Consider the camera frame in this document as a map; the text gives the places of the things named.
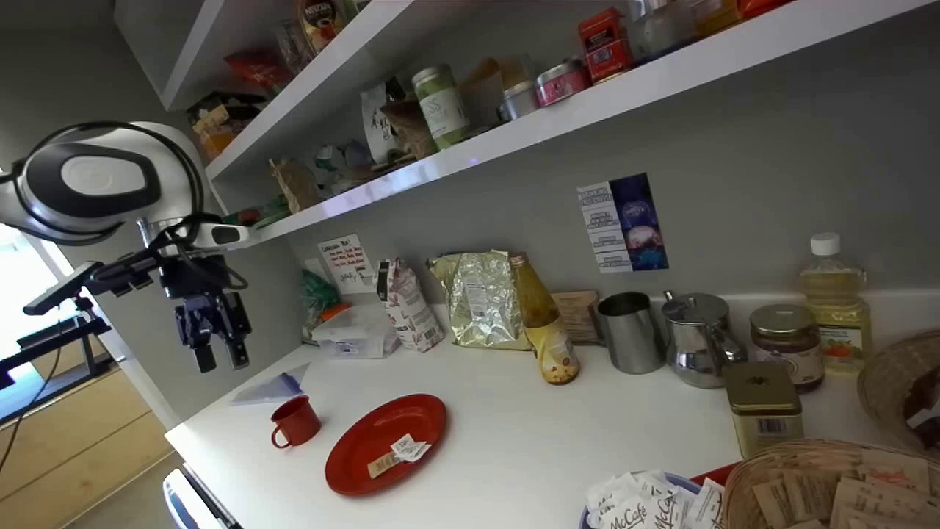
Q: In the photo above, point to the steel teapot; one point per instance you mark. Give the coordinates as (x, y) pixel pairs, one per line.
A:
(699, 343)

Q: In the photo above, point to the black camera stand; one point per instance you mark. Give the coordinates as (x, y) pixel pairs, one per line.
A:
(82, 328)

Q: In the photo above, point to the white McCafe sugar packet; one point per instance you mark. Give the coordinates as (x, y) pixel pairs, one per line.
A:
(409, 449)

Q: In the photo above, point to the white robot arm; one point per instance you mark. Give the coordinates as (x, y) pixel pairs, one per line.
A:
(88, 180)

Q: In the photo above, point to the cooking oil bottle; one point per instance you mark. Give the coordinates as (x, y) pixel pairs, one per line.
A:
(833, 293)

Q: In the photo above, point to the wooden cabinet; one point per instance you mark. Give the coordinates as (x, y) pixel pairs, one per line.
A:
(78, 450)

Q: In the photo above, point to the pink round tin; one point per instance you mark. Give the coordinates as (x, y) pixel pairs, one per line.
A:
(558, 84)

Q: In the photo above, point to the white note red text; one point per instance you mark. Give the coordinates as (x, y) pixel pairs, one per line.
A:
(348, 262)

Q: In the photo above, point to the red box on shelf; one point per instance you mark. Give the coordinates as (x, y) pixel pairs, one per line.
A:
(604, 46)

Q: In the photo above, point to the woven basket right edge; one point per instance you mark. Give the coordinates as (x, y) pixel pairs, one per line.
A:
(901, 386)

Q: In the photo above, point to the white patterned coffee bag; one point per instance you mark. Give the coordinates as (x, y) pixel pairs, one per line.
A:
(406, 306)

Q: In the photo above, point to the wicker basket of packets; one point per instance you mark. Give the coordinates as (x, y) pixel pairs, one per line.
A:
(833, 486)

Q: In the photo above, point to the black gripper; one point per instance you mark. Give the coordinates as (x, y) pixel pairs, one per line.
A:
(207, 303)

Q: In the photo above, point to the yellow snack bag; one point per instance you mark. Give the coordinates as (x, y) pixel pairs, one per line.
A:
(541, 324)

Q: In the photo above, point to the gold foil bag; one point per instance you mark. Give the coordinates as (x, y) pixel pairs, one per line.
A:
(481, 297)

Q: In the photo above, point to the glass jar gold lid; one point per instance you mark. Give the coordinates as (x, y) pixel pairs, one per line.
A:
(789, 334)

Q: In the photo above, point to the red enamel mug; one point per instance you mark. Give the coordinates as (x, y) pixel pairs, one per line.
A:
(295, 424)

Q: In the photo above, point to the white wall shelf unit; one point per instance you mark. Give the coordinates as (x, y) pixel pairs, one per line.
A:
(312, 93)

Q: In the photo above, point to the gold square tin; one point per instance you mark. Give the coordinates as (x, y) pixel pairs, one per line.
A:
(765, 403)

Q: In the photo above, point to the blue white wall flyer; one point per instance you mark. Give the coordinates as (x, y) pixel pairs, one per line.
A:
(623, 225)

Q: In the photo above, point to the steel cup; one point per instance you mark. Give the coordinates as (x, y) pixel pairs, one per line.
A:
(629, 334)

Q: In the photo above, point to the red enamel plate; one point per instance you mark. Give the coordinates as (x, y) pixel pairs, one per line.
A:
(370, 436)

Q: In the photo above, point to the green white canister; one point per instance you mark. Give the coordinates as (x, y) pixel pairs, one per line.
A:
(442, 104)

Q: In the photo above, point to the white plastic bag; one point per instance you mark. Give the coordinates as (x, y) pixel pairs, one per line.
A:
(357, 334)

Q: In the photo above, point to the white patterned napkin pack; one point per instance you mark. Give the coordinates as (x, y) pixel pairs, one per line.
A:
(652, 502)

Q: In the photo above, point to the brown sugar packet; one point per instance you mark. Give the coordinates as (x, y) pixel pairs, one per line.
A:
(382, 465)

